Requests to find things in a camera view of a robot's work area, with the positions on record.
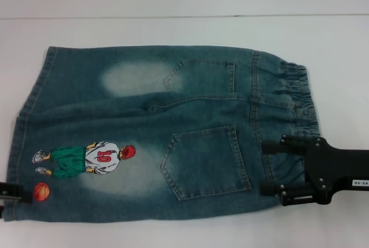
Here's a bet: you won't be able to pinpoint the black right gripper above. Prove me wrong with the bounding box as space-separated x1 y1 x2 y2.
259 135 369 207

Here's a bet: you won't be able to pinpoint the blue denim shorts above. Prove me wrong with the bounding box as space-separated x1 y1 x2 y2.
1 45 321 223

